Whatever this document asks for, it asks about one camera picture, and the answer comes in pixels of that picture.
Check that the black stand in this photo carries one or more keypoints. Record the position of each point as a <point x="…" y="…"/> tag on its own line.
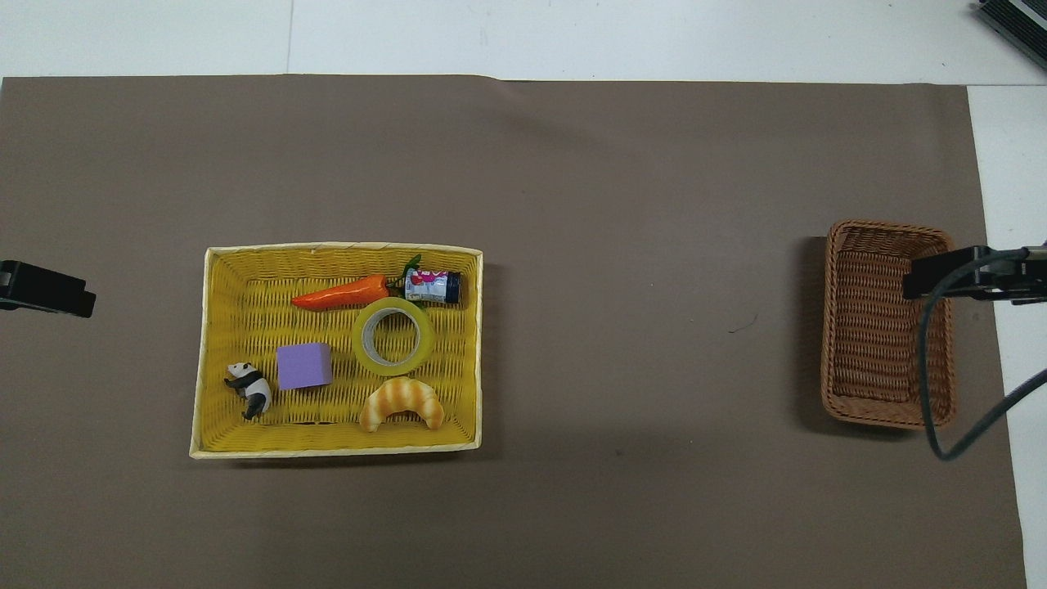
<point x="1014" y="23"/>

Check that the yellow-green tape roll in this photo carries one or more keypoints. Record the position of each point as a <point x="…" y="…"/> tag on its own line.
<point x="366" y="348"/>

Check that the orange toy carrot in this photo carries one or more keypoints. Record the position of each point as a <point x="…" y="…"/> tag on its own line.
<point x="339" y="294"/>

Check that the small printed bottle dark cap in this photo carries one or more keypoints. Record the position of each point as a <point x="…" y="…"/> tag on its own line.
<point x="431" y="287"/>

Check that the toy panda figure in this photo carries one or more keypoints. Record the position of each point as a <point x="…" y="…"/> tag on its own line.
<point x="253" y="388"/>

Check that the purple cube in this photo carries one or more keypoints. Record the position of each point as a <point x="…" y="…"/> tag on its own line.
<point x="303" y="366"/>

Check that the toy croissant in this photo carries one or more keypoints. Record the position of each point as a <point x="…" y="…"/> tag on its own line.
<point x="401" y="398"/>

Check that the brown wicker basket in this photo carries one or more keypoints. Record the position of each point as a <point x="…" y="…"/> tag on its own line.
<point x="867" y="343"/>

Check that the yellow woven basket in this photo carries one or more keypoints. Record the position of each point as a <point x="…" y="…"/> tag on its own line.
<point x="245" y="311"/>

